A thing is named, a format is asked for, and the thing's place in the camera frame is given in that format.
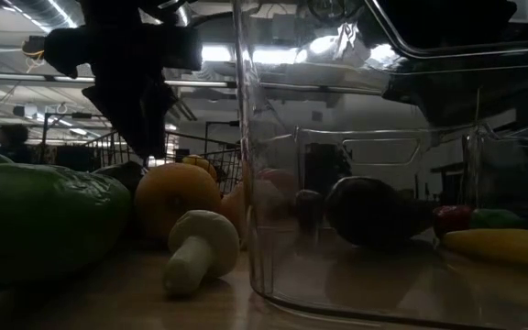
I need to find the long ceiling light bar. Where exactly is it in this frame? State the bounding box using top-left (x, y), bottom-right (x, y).
top-left (0, 71), bottom-right (231, 89)

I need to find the small white mushroom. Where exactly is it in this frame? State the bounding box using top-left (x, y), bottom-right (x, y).
top-left (162, 209), bottom-right (241, 297)

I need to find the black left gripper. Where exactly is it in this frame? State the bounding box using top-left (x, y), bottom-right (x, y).
top-left (43, 25), bottom-right (204, 160)

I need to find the long purple eggplant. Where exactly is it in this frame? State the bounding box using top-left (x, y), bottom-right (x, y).
top-left (294, 189), bottom-right (325, 233)
top-left (325, 176), bottom-right (435, 251)

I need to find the small green chili pepper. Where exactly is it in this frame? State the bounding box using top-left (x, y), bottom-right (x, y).
top-left (469, 208), bottom-right (528, 231)

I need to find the small yellow chili pepper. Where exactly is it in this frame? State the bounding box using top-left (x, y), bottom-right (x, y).
top-left (442, 227), bottom-right (528, 267)

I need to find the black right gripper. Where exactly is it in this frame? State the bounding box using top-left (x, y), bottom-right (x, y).
top-left (382, 63), bottom-right (528, 127)

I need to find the orange fruit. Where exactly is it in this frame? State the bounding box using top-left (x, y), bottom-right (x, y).
top-left (134, 162), bottom-right (223, 244)

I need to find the person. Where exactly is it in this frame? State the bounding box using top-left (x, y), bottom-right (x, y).
top-left (0, 123), bottom-right (34, 164)

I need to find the hanging yellow cord reel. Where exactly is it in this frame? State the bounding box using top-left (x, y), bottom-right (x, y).
top-left (21, 36), bottom-right (48, 74)

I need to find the black metal rack frame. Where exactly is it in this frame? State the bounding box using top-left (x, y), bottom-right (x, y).
top-left (38, 112), bottom-right (112, 162)

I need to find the dark toy avocado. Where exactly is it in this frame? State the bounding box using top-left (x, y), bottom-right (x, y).
top-left (92, 159), bottom-right (146, 198)

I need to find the small orange-red pepper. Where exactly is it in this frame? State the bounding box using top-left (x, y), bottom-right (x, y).
top-left (432, 204), bottom-right (474, 239)

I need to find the green cucumber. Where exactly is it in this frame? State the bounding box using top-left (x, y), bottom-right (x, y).
top-left (0, 162), bottom-right (132, 285)

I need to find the clear plastic bin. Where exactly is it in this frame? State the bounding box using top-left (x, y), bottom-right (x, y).
top-left (231, 0), bottom-right (528, 330)

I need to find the metal wire basket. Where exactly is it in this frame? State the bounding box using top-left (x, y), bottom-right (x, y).
top-left (82, 130), bottom-right (242, 193)

